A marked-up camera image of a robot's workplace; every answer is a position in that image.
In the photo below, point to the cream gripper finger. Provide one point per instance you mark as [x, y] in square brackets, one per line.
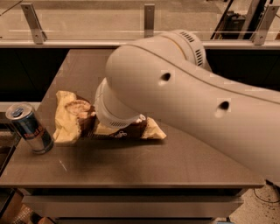
[100, 129]

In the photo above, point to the right metal railing bracket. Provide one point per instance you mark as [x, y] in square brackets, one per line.
[262, 30]

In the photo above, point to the middle metal railing bracket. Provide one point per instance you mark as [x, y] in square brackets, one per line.
[149, 15]

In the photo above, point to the metal railing bracket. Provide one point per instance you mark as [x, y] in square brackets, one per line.
[37, 33]
[262, 30]
[149, 15]

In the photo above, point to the left metal railing bracket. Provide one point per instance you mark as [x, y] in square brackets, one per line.
[37, 33]

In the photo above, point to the blue silver redbull can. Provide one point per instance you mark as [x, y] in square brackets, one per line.
[25, 120]

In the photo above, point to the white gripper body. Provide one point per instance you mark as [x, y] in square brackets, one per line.
[108, 119]

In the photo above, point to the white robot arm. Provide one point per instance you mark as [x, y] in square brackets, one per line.
[165, 77]

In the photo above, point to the brown chip bag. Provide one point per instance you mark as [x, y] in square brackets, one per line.
[75, 117]

